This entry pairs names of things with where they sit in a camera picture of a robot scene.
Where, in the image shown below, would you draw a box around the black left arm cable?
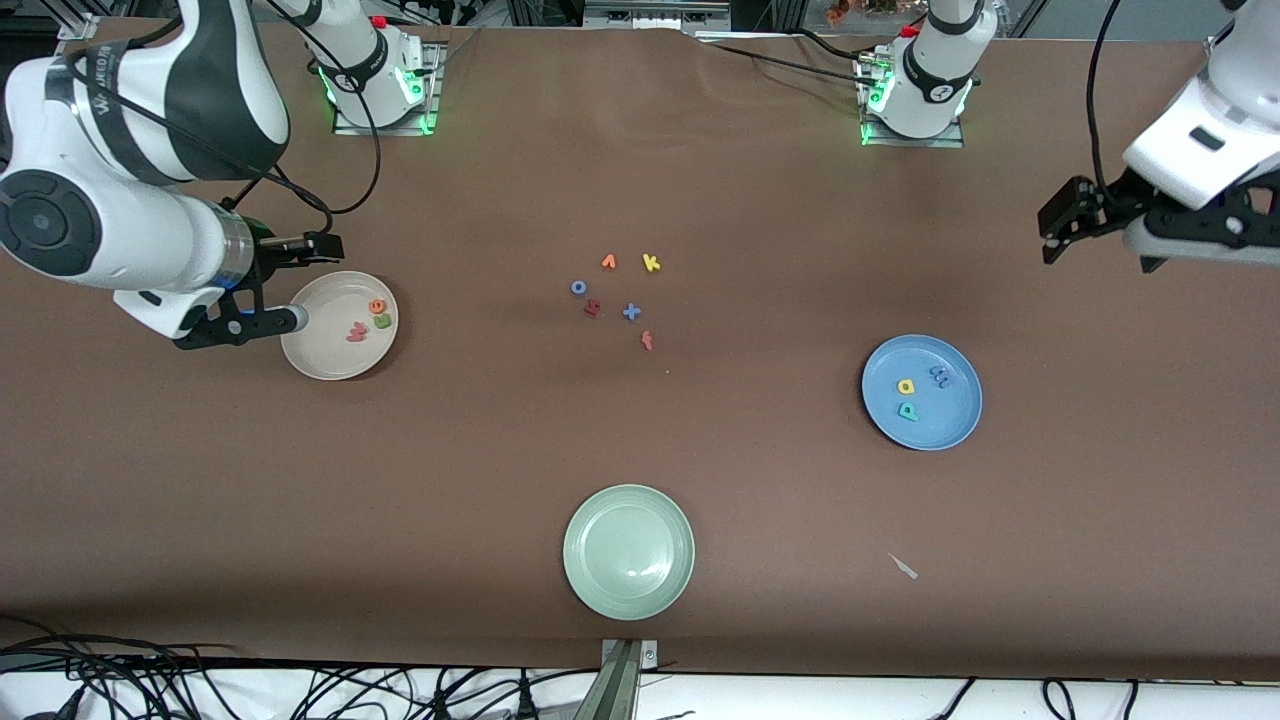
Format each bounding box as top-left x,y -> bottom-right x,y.
1083,0 -> 1127,196

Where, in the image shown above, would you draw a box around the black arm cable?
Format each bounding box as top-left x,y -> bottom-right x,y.
1083,0 -> 1127,196
60,0 -> 383,236

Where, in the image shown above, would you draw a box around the brown table cover sheet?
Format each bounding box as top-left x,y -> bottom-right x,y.
0,18 -> 1280,683

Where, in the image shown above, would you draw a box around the pale green plate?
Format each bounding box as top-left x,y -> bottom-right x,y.
562,484 -> 696,621

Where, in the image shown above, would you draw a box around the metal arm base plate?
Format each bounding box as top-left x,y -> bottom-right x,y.
333,40 -> 443,137
858,52 -> 967,149

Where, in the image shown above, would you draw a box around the beige brown plate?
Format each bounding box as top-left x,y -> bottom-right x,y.
280,271 -> 400,382

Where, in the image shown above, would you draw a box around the blue plate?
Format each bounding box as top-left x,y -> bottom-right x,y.
861,334 -> 984,452

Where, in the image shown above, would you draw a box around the aluminium frame profile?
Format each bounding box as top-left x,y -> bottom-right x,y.
585,0 -> 731,31

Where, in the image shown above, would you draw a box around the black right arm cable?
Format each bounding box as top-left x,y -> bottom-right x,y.
60,0 -> 383,236

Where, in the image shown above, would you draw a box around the metal table edge bracket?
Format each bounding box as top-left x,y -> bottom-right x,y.
598,638 -> 659,720

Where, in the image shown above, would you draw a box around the tangled black floor cables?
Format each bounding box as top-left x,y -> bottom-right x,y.
0,615 -> 601,720

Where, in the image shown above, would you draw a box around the black cable on table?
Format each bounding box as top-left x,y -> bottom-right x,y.
695,28 -> 886,89

